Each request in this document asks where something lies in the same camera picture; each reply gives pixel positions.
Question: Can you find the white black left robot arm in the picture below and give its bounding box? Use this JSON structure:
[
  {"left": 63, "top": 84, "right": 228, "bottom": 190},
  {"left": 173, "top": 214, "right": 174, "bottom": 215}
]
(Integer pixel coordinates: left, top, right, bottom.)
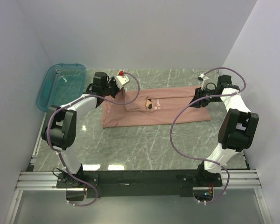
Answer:
[{"left": 41, "top": 71, "right": 129, "bottom": 188}]

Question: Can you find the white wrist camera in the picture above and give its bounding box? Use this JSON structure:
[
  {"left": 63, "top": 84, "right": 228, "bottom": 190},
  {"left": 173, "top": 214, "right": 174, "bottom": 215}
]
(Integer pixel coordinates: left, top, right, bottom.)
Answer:
[
  {"left": 198, "top": 74, "right": 210, "bottom": 90},
  {"left": 115, "top": 71, "right": 130, "bottom": 89}
]

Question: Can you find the aluminium frame rail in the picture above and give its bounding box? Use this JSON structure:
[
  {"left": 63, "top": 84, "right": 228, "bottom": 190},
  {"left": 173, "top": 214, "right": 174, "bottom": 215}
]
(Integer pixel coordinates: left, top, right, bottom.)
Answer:
[{"left": 15, "top": 169, "right": 263, "bottom": 191}]

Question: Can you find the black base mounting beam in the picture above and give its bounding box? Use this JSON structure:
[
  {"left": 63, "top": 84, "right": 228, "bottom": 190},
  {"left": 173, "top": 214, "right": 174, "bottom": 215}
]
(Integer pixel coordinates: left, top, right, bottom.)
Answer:
[{"left": 56, "top": 169, "right": 223, "bottom": 201}]

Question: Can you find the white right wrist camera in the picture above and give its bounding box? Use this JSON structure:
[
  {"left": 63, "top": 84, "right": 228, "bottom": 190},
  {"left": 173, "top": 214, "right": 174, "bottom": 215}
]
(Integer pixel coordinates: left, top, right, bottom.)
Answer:
[{"left": 198, "top": 74, "right": 210, "bottom": 90}]

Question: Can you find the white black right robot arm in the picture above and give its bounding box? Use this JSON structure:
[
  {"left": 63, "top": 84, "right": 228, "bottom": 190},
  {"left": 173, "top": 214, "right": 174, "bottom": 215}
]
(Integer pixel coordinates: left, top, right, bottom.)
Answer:
[{"left": 192, "top": 74, "right": 259, "bottom": 186}]

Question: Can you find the teal transparent plastic bin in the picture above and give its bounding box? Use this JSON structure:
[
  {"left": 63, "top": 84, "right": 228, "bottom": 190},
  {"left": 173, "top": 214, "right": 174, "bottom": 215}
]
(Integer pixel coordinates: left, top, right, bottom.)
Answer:
[{"left": 36, "top": 63, "right": 87, "bottom": 112}]

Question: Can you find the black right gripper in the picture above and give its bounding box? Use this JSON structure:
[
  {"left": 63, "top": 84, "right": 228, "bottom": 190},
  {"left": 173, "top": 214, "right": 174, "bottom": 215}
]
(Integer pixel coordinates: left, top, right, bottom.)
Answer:
[{"left": 188, "top": 87, "right": 222, "bottom": 108}]

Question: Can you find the pink t shirt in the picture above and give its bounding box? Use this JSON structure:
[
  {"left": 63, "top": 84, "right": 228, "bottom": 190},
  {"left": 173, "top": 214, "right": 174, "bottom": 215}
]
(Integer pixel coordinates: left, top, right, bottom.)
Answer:
[{"left": 101, "top": 86, "right": 197, "bottom": 128}]

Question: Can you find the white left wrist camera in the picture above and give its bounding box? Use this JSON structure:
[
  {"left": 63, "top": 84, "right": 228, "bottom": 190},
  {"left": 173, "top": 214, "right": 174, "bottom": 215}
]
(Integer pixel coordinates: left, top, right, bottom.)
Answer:
[{"left": 115, "top": 71, "right": 130, "bottom": 89}]

